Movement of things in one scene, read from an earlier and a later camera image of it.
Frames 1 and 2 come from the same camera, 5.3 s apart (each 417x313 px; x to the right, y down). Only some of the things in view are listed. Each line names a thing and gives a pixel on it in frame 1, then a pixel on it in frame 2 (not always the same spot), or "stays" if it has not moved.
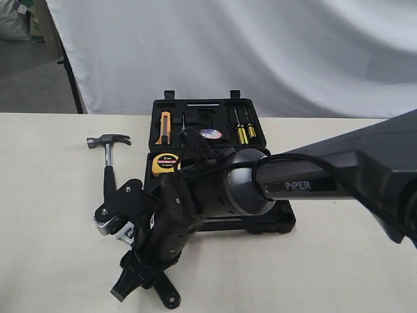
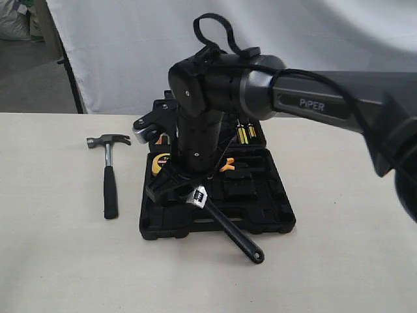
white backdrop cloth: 303,59 stays
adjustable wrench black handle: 171,296 to 253,253
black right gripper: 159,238 to 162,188
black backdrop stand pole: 65,61 stays
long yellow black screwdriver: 241,131 stays
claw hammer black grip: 109,186 stays
